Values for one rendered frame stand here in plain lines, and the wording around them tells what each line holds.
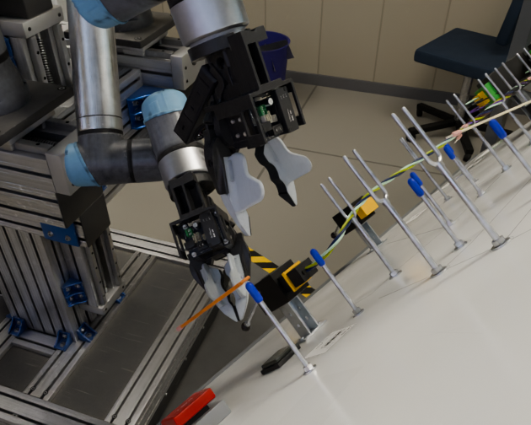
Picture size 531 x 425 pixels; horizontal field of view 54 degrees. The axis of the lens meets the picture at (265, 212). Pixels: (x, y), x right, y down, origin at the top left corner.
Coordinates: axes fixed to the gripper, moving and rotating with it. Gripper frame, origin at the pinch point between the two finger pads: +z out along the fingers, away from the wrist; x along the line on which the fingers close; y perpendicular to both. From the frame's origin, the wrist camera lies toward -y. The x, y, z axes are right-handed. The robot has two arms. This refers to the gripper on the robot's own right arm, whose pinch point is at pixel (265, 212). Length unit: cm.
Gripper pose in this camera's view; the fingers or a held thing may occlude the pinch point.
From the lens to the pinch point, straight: 62.5
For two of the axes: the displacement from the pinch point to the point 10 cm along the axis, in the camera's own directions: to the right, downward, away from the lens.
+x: 6.3, -4.0, 6.6
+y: 7.0, -0.6, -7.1
